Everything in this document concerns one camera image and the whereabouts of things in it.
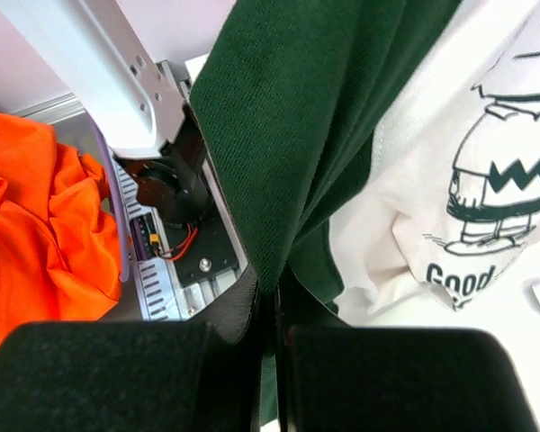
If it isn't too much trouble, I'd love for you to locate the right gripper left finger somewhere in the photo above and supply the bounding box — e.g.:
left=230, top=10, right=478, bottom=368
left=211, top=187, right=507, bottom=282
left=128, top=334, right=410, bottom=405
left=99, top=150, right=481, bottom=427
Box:
left=0, top=268, right=261, bottom=431

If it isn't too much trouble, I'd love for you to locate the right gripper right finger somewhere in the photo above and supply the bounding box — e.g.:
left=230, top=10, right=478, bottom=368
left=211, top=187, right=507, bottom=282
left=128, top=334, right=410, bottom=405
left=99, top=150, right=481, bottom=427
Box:
left=276, top=271, right=536, bottom=431

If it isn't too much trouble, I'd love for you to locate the green and white t shirt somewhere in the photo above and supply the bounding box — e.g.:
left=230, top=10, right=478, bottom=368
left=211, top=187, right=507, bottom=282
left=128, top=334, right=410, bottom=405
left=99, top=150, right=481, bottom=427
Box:
left=191, top=1, right=540, bottom=431

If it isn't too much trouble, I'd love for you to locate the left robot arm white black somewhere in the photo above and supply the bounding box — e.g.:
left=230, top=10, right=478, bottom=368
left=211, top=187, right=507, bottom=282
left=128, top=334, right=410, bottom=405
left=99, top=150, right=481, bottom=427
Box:
left=0, top=1, right=212, bottom=226

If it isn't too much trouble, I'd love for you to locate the orange cloth pile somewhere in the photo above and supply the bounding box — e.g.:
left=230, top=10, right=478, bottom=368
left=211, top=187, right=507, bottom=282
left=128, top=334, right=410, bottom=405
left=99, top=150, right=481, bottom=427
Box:
left=0, top=113, right=122, bottom=346

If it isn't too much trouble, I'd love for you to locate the slotted grey cable duct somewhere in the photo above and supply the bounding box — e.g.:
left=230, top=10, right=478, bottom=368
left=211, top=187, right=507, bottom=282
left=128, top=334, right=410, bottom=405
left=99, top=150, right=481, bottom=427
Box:
left=112, top=161, right=183, bottom=321

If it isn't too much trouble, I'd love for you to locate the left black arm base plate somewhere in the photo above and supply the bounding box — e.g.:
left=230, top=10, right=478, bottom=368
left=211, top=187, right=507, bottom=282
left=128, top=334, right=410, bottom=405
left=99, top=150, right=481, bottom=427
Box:
left=173, top=211, right=239, bottom=287

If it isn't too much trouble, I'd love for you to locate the aluminium rail frame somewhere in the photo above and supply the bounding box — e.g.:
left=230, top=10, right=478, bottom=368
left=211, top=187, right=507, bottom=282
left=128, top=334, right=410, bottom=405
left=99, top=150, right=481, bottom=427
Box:
left=8, top=60, right=253, bottom=321

